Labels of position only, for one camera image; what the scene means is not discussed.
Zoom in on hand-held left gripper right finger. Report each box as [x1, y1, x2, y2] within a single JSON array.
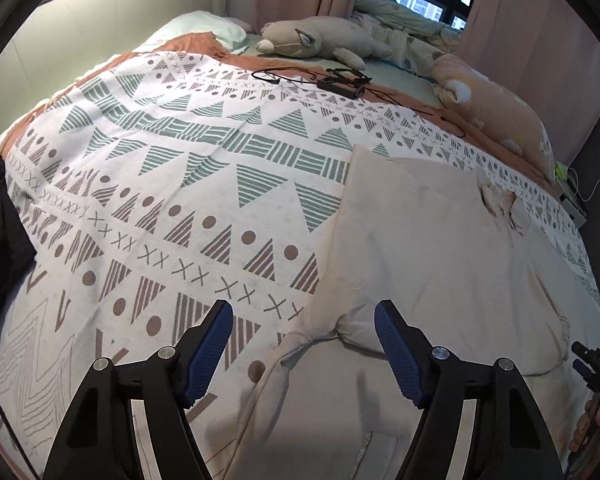
[[374, 300, 566, 480]]

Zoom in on orange plush pillow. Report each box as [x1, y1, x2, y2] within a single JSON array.
[[432, 54, 556, 183]]

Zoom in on black cable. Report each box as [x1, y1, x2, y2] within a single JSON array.
[[251, 66, 467, 139]]

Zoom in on pale green pillow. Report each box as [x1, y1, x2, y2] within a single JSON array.
[[144, 10, 249, 56]]

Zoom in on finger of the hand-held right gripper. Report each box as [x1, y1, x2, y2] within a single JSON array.
[[571, 341, 600, 400]]

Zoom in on floral quilt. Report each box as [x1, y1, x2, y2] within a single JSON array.
[[352, 0, 465, 78]]

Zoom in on black cloth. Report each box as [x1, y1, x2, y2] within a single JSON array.
[[0, 159, 39, 333]]

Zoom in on white power strip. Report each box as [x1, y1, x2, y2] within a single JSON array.
[[559, 194, 589, 222]]

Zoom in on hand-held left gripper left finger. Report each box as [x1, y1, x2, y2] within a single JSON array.
[[42, 300, 234, 480]]

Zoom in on white charger cable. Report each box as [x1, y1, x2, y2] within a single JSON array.
[[566, 150, 600, 203]]

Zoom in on person's right hand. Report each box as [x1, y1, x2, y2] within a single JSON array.
[[568, 400, 600, 457]]

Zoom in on pale green bed sheet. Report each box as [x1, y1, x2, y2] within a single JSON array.
[[237, 32, 448, 111]]

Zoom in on beige plush animal toy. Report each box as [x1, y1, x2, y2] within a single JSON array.
[[256, 16, 392, 69]]

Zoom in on patterned triangle blanket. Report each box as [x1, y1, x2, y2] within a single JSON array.
[[0, 32, 600, 480]]

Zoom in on cream padded headboard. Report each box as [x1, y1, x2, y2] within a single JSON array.
[[0, 0, 231, 163]]

